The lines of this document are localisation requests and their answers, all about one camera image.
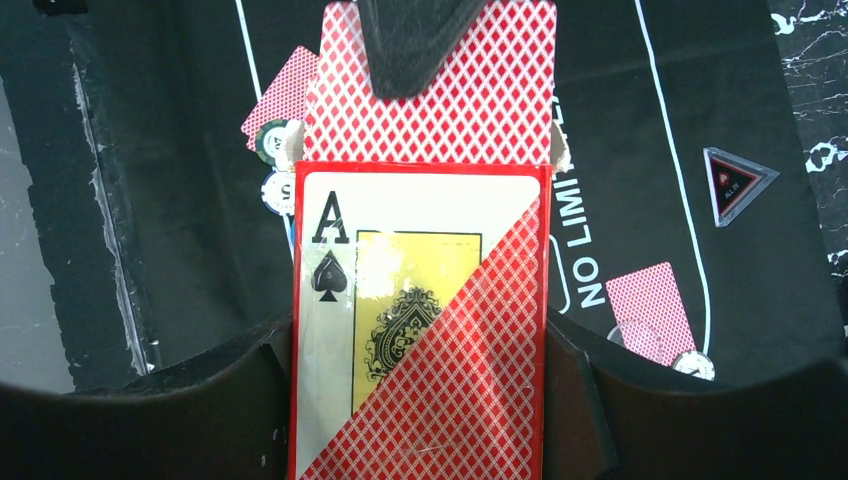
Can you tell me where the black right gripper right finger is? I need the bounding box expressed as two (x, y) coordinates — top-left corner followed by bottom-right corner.
(543, 311), (847, 479)

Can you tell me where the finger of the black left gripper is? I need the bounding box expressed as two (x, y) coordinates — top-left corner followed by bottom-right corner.
(357, 0), (486, 100)

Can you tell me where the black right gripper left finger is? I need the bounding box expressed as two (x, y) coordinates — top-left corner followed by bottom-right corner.
(1, 315), (292, 479)

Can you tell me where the red backed playing card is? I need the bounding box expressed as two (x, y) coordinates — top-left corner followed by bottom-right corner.
(241, 46), (318, 152)

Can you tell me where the blue small blind button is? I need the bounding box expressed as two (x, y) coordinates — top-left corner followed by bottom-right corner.
(284, 216), (295, 258)

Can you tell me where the red playing card box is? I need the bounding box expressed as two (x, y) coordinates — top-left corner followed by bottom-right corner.
(289, 123), (562, 479)

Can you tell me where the clear dealer button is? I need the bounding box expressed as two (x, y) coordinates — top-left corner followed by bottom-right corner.
(606, 321), (664, 364)

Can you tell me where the triangular all-in button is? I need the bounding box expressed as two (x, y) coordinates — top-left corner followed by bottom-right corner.
(703, 147), (780, 228)

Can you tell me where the black poker table mat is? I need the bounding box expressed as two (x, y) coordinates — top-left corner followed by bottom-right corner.
(1, 1), (847, 393)

